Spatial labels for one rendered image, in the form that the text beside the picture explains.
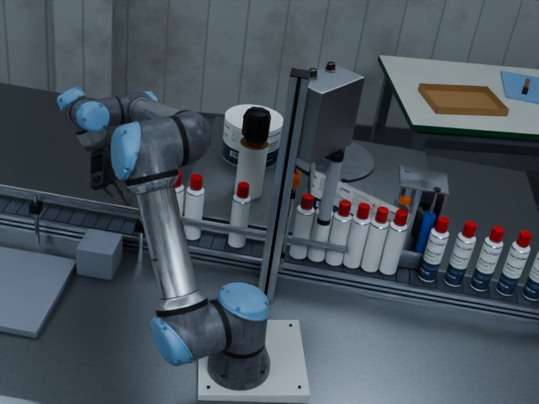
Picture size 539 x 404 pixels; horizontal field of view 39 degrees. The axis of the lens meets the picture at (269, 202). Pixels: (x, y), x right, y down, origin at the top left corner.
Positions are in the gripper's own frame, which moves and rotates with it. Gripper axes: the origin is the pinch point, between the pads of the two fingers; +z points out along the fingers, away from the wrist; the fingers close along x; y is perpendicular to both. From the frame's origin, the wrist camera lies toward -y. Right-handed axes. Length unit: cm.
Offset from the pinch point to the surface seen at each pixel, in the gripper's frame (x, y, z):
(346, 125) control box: -69, -8, -6
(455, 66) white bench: -91, 191, 71
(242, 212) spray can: -31.5, -2.1, 12.2
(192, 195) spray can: -20.4, -2.3, 2.5
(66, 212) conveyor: 20.0, 1.3, -2.6
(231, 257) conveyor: -23.4, -5.2, 23.7
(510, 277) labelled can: -95, -2, 56
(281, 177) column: -51, -17, -2
